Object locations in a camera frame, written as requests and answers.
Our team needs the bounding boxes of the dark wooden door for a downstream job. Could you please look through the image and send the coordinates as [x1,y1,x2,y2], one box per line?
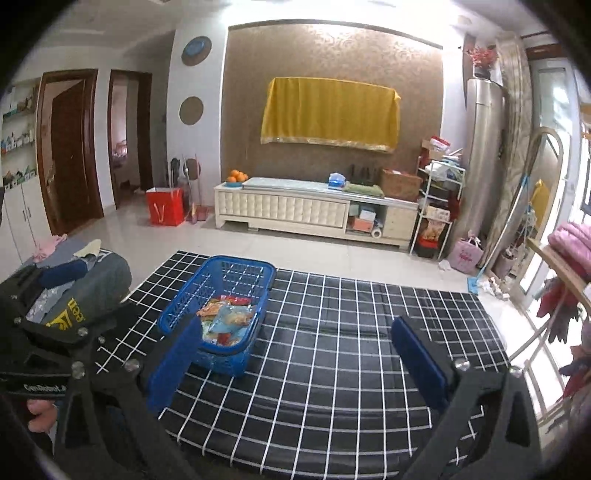
[36,69,105,236]

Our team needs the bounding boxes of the grey mop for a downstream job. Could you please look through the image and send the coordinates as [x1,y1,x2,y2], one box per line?
[170,154,191,192]

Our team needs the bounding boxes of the vase with red flowers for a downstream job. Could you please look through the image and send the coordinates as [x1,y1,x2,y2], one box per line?
[466,44,499,80]

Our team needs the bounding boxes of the round wall decor blue plate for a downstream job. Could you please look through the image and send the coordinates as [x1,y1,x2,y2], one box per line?
[181,36,212,66]

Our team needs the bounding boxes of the green folded cloth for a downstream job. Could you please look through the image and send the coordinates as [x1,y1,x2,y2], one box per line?
[344,182,385,198]

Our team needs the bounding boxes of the white metal shelf rack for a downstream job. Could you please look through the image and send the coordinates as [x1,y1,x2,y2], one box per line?
[410,148,465,260]

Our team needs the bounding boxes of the pile of mixed snacks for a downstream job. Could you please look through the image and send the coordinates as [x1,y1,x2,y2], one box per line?
[196,295,259,347]

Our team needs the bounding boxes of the pink tote bag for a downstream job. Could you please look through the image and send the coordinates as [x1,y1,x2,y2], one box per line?
[449,234,485,273]

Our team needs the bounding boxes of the arched metal frame mirror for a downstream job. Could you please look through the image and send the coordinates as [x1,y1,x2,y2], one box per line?
[489,127,561,287]

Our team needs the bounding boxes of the white padded television cabinet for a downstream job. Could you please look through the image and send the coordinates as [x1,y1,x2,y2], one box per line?
[213,176,421,252]

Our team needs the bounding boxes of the person's left hand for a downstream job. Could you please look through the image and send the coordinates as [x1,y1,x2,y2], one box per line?
[27,399,62,433]

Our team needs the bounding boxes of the light blue snack packet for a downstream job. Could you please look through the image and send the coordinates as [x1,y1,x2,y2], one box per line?
[210,305,257,337]

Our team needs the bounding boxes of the black checkered tablecloth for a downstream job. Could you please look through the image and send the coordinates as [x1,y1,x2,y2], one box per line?
[95,250,511,480]

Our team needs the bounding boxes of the red broom with dustpan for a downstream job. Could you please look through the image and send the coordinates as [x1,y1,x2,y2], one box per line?
[187,154,209,224]

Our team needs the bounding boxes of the blue handled mop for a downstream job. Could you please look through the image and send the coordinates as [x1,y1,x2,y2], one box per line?
[466,178,532,294]

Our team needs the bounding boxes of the red paper bag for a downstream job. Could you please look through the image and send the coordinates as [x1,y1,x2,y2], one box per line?
[146,187,186,227]

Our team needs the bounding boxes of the silver standing air conditioner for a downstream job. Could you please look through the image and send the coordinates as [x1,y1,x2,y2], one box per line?
[450,78,506,241]

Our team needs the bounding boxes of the yellow hanging cloth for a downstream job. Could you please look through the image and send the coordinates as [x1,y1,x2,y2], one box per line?
[529,180,550,217]

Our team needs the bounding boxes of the dark wooden doorway frame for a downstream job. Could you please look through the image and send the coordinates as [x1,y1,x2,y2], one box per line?
[107,69,154,210]

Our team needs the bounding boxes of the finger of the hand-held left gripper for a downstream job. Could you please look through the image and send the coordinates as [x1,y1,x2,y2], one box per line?
[0,267,47,325]
[14,305,142,366]

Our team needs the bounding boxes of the yellow cloth cover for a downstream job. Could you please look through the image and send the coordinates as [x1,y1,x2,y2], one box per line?
[260,77,402,154]

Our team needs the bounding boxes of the brown cardboard box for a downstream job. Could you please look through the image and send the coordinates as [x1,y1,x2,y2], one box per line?
[381,168,423,201]

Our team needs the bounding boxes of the round brown wall decor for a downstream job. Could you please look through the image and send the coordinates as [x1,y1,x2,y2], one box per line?
[179,96,204,125]

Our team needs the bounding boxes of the red hanging clothes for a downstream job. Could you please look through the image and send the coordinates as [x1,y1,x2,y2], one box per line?
[536,277,583,344]

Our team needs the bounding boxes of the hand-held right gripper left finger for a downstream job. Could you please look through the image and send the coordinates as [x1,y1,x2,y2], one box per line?
[51,315,207,480]

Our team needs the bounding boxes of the patterned beige curtain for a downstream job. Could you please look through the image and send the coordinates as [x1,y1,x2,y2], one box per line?
[482,37,534,273]

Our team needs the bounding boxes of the blue plastic basket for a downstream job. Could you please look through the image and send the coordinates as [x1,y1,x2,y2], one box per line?
[157,255,278,378]

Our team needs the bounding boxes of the navy blue cloth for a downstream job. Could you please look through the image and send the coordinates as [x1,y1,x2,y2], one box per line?
[39,261,88,288]

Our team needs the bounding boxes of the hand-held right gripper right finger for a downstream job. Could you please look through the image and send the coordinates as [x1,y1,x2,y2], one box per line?
[390,316,544,480]

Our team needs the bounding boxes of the white wall cabinet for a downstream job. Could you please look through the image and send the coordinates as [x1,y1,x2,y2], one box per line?
[0,78,51,266]

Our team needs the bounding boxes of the grey crown print garment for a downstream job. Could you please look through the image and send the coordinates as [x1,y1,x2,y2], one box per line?
[28,251,134,330]

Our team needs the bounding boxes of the wooden drying rack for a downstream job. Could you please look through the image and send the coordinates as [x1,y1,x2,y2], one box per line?
[526,237,591,319]

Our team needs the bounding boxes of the pink cloth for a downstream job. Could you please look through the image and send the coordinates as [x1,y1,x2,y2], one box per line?
[31,234,68,263]

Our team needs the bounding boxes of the pink quilted jacket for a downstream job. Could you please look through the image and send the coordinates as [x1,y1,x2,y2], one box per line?
[547,222,591,271]

